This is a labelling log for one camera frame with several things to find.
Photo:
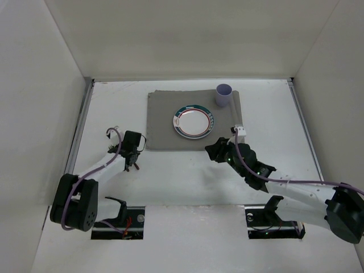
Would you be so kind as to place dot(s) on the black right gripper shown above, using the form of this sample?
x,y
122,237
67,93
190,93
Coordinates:
x,y
217,151

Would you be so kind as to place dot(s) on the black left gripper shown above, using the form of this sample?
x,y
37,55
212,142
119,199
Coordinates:
x,y
131,158

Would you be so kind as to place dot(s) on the white plate green rim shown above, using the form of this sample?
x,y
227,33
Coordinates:
x,y
193,121

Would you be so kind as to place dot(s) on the grey cloth placemat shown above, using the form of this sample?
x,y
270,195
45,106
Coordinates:
x,y
163,104

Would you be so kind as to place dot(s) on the purple plastic cup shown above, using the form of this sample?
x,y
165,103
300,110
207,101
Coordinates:
x,y
223,95

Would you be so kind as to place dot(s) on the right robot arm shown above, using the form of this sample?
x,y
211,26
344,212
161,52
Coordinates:
x,y
337,207

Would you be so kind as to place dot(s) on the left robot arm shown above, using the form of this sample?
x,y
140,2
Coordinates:
x,y
77,204

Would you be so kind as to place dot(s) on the brown wooden fork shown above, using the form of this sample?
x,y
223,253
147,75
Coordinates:
x,y
113,149

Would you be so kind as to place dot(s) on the white front cover board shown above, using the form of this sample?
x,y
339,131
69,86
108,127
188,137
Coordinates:
x,y
194,239

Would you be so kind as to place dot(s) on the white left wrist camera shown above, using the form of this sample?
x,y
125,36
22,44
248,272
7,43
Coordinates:
x,y
115,134

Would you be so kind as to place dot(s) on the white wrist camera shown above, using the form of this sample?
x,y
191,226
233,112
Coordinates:
x,y
115,134
239,134

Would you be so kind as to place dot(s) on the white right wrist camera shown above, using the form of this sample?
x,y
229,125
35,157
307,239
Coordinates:
x,y
239,134

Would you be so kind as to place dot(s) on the left aluminium table rail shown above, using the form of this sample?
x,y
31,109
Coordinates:
x,y
81,118

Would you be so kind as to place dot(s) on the aluminium table rail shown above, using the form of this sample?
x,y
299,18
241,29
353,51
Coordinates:
x,y
81,118
302,163

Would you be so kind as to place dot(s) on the right aluminium table rail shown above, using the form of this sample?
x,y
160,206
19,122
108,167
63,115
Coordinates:
x,y
302,163

